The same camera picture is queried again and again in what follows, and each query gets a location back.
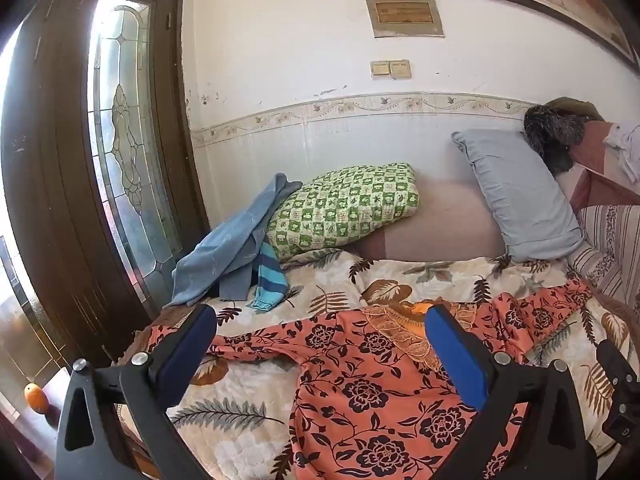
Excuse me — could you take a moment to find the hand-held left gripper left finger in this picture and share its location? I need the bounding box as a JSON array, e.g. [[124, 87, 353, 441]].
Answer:
[[54, 304, 218, 480]]

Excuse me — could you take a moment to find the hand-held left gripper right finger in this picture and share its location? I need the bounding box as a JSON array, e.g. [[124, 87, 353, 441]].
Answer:
[[424, 304, 598, 480]]

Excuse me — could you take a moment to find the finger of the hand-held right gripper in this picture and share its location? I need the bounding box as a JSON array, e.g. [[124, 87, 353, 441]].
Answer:
[[596, 338, 640, 401]]

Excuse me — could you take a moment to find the orange floral garment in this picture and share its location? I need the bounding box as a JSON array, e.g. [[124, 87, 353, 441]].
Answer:
[[145, 280, 596, 480]]

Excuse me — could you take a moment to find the teal striped garment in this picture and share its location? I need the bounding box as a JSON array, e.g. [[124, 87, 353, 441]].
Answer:
[[250, 240, 290, 312]]

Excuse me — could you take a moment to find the blue-grey cloth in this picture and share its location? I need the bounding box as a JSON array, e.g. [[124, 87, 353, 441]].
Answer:
[[162, 172, 303, 308]]

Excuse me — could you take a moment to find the leaf-printed cream blanket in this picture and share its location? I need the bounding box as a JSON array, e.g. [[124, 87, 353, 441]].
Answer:
[[117, 247, 631, 480]]

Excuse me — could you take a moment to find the striped sofa cushion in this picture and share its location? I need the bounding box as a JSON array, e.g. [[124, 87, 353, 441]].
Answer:
[[567, 203, 640, 311]]

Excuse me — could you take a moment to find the pink cushion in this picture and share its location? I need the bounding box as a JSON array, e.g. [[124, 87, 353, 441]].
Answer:
[[350, 167, 508, 263]]

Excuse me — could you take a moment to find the orange fruit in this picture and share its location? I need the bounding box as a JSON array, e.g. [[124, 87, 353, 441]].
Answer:
[[24, 383, 47, 415]]

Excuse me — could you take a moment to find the grey-blue pillow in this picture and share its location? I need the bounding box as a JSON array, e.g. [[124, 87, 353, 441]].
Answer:
[[451, 128, 586, 262]]

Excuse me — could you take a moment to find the green checkered pillow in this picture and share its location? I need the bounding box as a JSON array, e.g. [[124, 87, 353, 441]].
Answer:
[[265, 162, 421, 263]]

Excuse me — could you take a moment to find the white cloth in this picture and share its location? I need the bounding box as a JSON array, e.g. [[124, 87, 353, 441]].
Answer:
[[603, 122, 640, 183]]

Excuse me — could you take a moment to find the wooden door with patterned glass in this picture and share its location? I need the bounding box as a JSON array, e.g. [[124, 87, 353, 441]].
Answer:
[[0, 0, 211, 376]]

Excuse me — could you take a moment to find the dark furry item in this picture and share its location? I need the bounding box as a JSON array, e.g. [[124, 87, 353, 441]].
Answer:
[[523, 104, 586, 173]]

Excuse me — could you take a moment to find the olive cloth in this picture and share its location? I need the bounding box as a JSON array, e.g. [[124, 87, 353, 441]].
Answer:
[[545, 96, 606, 122]]

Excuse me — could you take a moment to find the framed wall plaque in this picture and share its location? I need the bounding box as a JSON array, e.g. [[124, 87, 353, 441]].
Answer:
[[364, 0, 445, 39]]

